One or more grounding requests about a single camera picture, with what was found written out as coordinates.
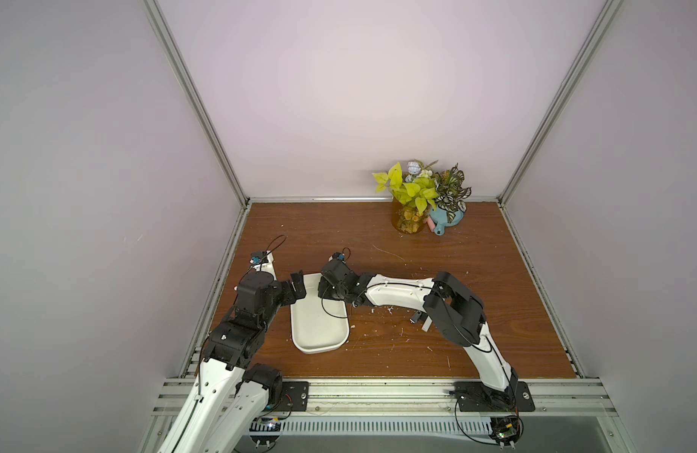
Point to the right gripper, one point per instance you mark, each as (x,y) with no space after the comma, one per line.
(330,280)

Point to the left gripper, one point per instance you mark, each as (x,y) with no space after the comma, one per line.
(297,284)

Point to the controller board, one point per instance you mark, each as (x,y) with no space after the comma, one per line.
(264,433)
(506,431)

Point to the left controller board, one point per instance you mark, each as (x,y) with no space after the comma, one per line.
(264,433)

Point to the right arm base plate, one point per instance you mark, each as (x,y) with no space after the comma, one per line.
(474,396)

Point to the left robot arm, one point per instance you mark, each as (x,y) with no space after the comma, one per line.
(230,392)

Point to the teal pot with patterned plant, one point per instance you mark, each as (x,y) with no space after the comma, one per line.
(451,199)

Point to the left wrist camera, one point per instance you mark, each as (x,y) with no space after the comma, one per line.
(263,261)

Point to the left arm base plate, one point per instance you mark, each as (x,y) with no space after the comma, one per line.
(292,398)

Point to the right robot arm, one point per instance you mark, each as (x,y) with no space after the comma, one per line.
(454,310)

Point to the white storage box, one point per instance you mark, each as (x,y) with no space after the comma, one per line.
(318,325)

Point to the amber vase with yellow-green plant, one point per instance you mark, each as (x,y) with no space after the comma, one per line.
(414,188)

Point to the right controller board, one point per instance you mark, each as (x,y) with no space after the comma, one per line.
(506,431)

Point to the white long usb flash drive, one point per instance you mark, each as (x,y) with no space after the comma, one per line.
(427,324)

